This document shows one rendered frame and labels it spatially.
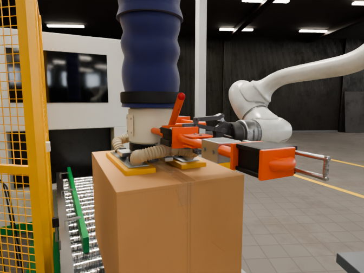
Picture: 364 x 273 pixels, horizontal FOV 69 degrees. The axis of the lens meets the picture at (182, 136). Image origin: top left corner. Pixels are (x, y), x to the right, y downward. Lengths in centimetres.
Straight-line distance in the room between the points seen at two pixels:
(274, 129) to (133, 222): 52
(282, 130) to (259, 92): 16
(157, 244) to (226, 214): 23
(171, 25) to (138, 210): 61
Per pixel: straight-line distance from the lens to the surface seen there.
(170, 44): 95
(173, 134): 73
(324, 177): 46
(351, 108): 1361
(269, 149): 45
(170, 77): 93
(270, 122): 92
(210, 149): 58
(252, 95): 97
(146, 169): 85
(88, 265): 147
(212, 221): 85
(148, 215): 75
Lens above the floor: 130
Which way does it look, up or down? 7 degrees down
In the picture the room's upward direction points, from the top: straight up
